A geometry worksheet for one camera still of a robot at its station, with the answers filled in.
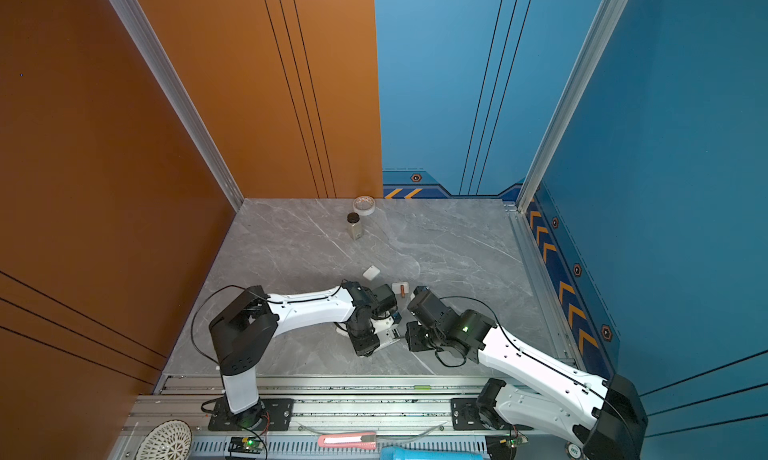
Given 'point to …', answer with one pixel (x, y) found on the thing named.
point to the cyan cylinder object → (419, 453)
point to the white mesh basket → (169, 440)
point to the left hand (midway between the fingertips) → (367, 342)
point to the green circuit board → (245, 445)
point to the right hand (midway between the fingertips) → (405, 339)
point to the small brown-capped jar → (354, 227)
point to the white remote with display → (387, 334)
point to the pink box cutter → (360, 441)
